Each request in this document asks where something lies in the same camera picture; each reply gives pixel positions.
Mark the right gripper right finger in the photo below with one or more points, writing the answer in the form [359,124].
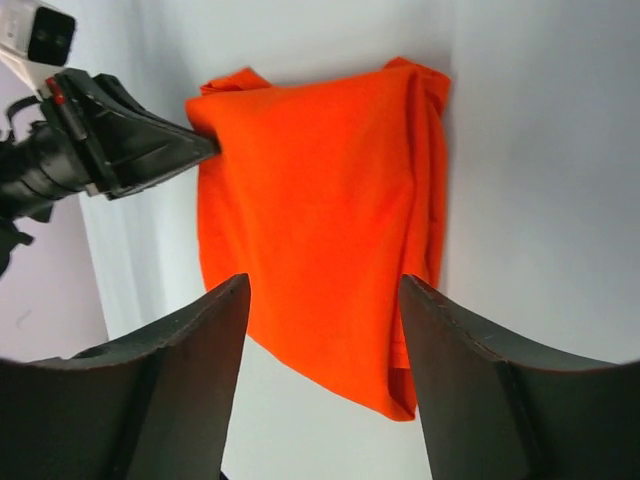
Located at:
[496,405]

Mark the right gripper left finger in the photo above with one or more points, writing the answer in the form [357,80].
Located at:
[152,404]

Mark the orange t-shirt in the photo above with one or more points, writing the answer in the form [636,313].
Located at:
[326,195]

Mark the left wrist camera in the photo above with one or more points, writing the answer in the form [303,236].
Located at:
[36,40]

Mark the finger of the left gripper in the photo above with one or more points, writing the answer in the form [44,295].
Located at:
[126,148]

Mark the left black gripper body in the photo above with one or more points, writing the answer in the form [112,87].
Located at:
[65,152]

